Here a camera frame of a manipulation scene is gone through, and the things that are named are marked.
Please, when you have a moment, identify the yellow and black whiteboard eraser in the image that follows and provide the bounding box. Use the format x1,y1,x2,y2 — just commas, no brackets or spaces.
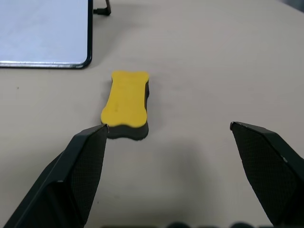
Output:
100,70,151,141

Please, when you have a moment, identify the black-framed whiteboard with stand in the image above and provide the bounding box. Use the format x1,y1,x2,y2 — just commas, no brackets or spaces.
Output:
0,0,112,70

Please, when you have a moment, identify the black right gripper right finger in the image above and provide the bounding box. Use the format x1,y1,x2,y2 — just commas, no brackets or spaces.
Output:
229,121,304,228

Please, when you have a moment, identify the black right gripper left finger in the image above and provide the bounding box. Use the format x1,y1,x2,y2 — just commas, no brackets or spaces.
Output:
0,123,110,228

